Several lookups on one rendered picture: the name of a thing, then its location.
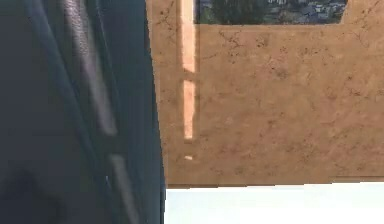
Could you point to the dark blue cupboard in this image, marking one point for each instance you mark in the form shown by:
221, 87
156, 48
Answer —
66, 110

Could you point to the window with town view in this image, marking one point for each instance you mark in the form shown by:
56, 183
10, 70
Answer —
270, 11

